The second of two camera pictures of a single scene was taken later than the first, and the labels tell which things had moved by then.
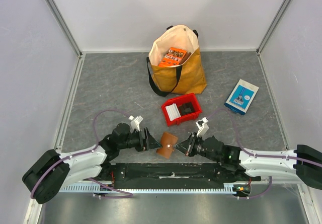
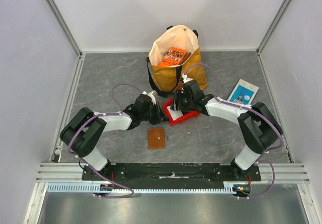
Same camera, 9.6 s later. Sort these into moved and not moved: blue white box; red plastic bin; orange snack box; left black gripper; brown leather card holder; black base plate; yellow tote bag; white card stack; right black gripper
Moved: right black gripper; brown leather card holder; left black gripper
Not moved: red plastic bin; white card stack; black base plate; yellow tote bag; blue white box; orange snack box
